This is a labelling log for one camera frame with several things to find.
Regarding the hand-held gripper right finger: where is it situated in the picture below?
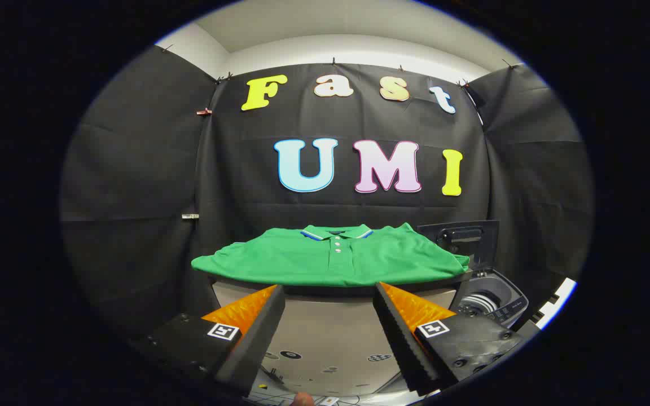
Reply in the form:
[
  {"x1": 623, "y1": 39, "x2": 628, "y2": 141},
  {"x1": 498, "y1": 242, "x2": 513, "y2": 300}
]
[{"x1": 373, "y1": 282, "x2": 524, "y2": 396}]

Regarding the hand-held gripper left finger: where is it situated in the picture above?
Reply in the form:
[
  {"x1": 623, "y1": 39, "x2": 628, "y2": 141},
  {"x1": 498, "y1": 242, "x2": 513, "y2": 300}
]
[{"x1": 132, "y1": 285, "x2": 287, "y2": 396}]

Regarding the green polo shirt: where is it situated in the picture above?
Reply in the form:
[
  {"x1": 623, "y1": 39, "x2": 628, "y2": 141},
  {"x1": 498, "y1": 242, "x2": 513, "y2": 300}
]
[{"x1": 191, "y1": 223, "x2": 471, "y2": 288}]

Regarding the grey washing machine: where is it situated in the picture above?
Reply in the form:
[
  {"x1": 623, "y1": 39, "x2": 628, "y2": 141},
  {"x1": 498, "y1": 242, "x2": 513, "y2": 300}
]
[{"x1": 450, "y1": 268, "x2": 529, "y2": 329}]

